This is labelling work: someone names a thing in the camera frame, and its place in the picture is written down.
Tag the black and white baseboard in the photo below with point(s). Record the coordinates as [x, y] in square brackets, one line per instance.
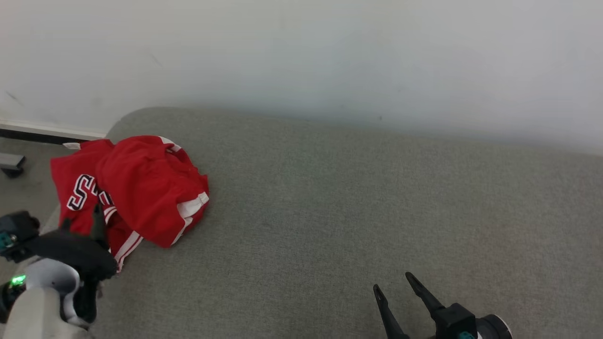
[42, 133]

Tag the red basketball jersey with lettering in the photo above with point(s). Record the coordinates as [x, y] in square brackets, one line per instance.
[70, 172]

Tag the red shorts with white trim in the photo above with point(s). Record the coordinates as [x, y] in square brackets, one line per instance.
[146, 188]

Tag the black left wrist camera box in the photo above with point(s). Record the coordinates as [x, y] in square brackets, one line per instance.
[19, 233]

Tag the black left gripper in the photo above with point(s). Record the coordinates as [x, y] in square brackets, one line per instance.
[75, 252]

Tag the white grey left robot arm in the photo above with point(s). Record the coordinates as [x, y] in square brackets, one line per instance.
[37, 306]

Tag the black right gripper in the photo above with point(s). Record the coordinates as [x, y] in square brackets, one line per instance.
[454, 322]

